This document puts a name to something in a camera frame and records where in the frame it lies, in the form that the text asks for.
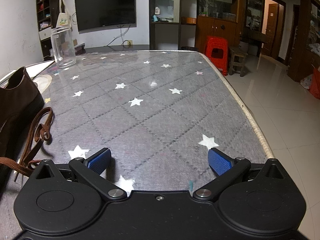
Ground small wooden stool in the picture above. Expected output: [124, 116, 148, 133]
[229, 45, 248, 77]

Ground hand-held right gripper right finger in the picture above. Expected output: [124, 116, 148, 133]
[192, 148, 291, 202]

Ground dark television console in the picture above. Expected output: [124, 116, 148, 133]
[72, 44, 150, 55]

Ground brown shoelace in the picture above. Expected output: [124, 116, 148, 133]
[0, 107, 54, 183]

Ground white paper sheets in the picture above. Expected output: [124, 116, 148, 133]
[0, 60, 56, 85]

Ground dark wooden display cabinet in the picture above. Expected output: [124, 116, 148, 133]
[180, 0, 244, 53]

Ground dark cubby shelf unit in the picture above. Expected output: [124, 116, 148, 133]
[36, 0, 59, 58]

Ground dark wooden side table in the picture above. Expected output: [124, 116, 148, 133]
[239, 34, 268, 57]

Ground brown leather shoe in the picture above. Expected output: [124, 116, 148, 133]
[0, 66, 45, 160]

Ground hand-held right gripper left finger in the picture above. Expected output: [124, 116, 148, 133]
[29, 148, 127, 202]

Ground brown wooden door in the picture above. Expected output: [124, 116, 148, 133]
[265, 2, 279, 58]

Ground clear glass mug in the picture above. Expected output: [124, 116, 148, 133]
[51, 26, 77, 68]

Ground tall glass shelf cabinet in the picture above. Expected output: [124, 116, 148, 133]
[149, 0, 182, 50]

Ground white canvas tote bag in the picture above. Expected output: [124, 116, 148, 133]
[55, 0, 73, 30]

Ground wooden bookcase cabinet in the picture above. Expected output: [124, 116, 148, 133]
[286, 0, 320, 82]

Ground grey star-printed table cover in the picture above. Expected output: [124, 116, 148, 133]
[0, 50, 275, 205]

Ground red plastic bag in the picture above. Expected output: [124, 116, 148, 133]
[309, 67, 320, 99]

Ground black wall television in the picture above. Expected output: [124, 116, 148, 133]
[74, 0, 137, 32]

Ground red plastic stool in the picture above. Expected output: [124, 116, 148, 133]
[204, 35, 229, 77]

